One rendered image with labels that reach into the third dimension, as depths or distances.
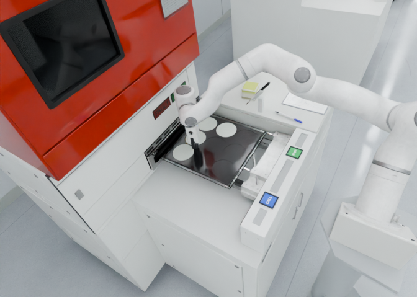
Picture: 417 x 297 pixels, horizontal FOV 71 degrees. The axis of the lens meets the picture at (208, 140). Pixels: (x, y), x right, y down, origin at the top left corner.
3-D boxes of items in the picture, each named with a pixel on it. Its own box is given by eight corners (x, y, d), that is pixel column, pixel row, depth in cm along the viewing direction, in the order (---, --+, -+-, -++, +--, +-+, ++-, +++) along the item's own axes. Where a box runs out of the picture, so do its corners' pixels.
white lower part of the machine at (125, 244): (74, 243, 210) (5, 174, 151) (147, 164, 255) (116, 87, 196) (148, 297, 179) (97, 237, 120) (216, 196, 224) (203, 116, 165)
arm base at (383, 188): (403, 226, 105) (423, 178, 103) (398, 234, 91) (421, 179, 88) (349, 203, 117) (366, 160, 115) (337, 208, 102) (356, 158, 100)
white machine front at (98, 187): (93, 233, 122) (44, 175, 93) (199, 115, 166) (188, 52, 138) (98, 236, 120) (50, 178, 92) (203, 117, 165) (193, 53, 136)
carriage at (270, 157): (241, 195, 123) (240, 191, 121) (275, 139, 143) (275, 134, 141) (257, 203, 120) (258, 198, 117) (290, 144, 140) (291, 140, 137)
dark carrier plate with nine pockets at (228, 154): (164, 157, 137) (164, 156, 136) (203, 113, 156) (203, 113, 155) (228, 185, 122) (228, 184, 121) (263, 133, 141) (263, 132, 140)
